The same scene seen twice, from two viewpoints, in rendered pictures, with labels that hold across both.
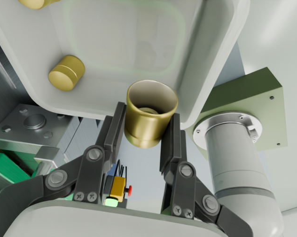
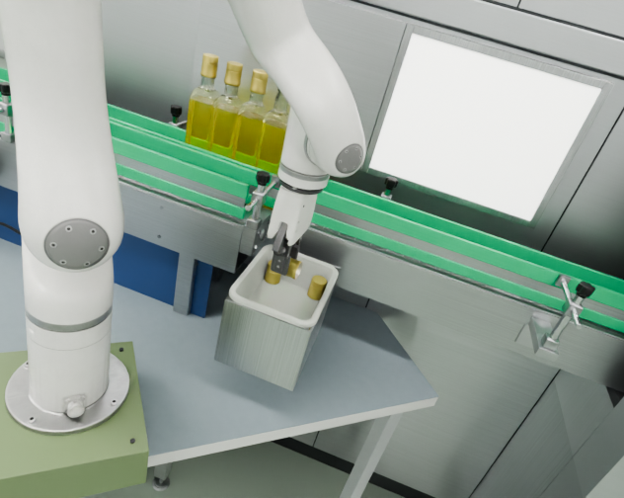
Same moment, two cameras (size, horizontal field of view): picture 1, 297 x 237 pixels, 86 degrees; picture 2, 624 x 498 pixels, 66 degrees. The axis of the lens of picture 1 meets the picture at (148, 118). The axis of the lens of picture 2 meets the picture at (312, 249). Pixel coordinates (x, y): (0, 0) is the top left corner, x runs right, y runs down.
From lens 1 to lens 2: 0.83 m
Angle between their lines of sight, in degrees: 65
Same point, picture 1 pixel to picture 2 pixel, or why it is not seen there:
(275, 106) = (109, 448)
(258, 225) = (105, 278)
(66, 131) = (252, 240)
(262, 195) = (103, 313)
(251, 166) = (103, 341)
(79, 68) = (273, 279)
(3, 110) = not seen: hidden behind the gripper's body
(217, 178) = not seen: hidden behind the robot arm
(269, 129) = (47, 448)
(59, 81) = not seen: hidden behind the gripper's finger
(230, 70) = (159, 438)
